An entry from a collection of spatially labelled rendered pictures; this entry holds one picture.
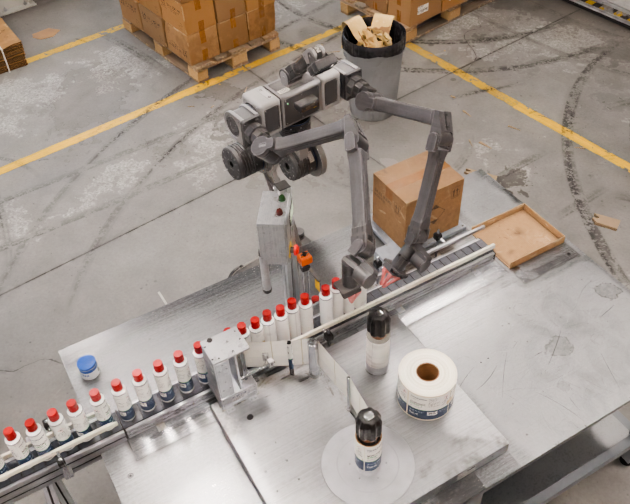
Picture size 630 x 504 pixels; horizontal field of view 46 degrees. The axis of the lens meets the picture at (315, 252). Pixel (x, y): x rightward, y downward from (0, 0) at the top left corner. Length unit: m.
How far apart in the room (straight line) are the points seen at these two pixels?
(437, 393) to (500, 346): 0.49
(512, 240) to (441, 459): 1.16
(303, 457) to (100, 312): 2.06
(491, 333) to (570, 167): 2.40
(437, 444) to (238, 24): 4.19
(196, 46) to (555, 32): 2.95
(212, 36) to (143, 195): 1.56
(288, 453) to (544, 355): 1.04
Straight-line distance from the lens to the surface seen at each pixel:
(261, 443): 2.60
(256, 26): 6.16
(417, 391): 2.53
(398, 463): 2.53
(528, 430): 2.74
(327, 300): 2.75
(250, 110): 2.87
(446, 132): 2.79
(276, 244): 2.47
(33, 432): 2.61
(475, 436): 2.63
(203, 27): 5.87
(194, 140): 5.37
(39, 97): 6.22
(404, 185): 3.10
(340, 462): 2.53
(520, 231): 3.38
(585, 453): 3.47
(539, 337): 2.99
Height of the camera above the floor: 3.10
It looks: 45 degrees down
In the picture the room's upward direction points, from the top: 3 degrees counter-clockwise
